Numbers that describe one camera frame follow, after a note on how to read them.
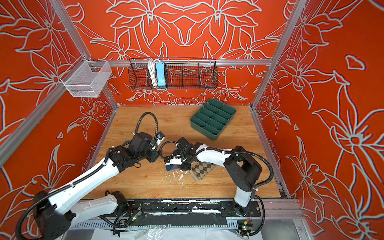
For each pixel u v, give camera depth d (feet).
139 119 1.84
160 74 2.95
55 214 1.23
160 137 2.17
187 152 2.24
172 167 2.73
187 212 2.39
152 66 2.88
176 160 2.45
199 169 2.80
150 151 2.15
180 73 3.19
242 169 1.52
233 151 1.63
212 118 3.40
